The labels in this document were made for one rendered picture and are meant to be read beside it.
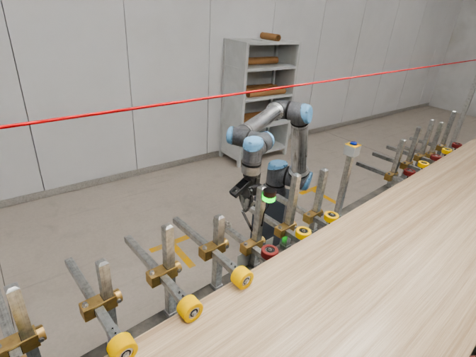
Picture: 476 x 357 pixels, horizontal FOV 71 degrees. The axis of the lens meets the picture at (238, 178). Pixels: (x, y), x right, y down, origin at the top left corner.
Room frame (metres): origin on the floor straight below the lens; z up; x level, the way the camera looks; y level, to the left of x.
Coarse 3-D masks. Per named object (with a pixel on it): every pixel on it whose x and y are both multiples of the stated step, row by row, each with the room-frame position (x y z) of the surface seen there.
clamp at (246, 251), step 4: (248, 240) 1.35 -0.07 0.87; (252, 240) 1.35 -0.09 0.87; (260, 240) 1.36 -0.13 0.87; (264, 240) 1.38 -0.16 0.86; (240, 244) 1.32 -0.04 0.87; (248, 244) 1.32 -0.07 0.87; (252, 244) 1.32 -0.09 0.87; (256, 244) 1.33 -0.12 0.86; (260, 244) 1.35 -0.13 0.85; (264, 244) 1.36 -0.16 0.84; (240, 248) 1.32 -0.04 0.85; (244, 248) 1.30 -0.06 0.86; (248, 248) 1.29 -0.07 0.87; (244, 252) 1.30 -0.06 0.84; (248, 252) 1.29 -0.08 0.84
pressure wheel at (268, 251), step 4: (268, 244) 1.28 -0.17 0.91; (264, 248) 1.25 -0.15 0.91; (268, 248) 1.25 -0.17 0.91; (272, 248) 1.26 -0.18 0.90; (276, 248) 1.26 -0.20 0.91; (264, 252) 1.22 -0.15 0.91; (268, 252) 1.23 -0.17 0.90; (272, 252) 1.23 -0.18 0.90; (276, 252) 1.23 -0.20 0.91; (264, 256) 1.22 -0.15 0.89; (268, 256) 1.21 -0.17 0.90; (272, 256) 1.21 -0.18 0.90
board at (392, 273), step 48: (384, 192) 1.91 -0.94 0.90; (432, 192) 1.96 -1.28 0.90; (336, 240) 1.36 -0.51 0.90; (384, 240) 1.39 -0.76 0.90; (432, 240) 1.42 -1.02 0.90; (288, 288) 1.02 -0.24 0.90; (336, 288) 1.03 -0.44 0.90; (384, 288) 1.05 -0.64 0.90; (432, 288) 1.07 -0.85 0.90; (144, 336) 0.75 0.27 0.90; (192, 336) 0.76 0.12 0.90; (240, 336) 0.78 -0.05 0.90; (288, 336) 0.79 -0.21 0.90; (336, 336) 0.80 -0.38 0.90; (384, 336) 0.82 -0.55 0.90; (432, 336) 0.83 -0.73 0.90
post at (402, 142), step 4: (400, 140) 2.39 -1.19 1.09; (404, 140) 2.38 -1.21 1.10; (400, 144) 2.38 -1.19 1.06; (404, 144) 2.39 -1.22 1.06; (400, 148) 2.38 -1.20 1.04; (396, 152) 2.39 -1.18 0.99; (400, 152) 2.37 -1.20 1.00; (396, 156) 2.39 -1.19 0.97; (400, 156) 2.38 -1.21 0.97; (396, 160) 2.38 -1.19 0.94; (392, 164) 2.39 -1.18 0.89; (396, 164) 2.38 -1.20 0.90; (392, 168) 2.39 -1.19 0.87; (396, 168) 2.37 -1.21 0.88; (392, 180) 2.37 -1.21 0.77; (388, 184) 2.38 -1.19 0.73; (392, 184) 2.39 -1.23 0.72
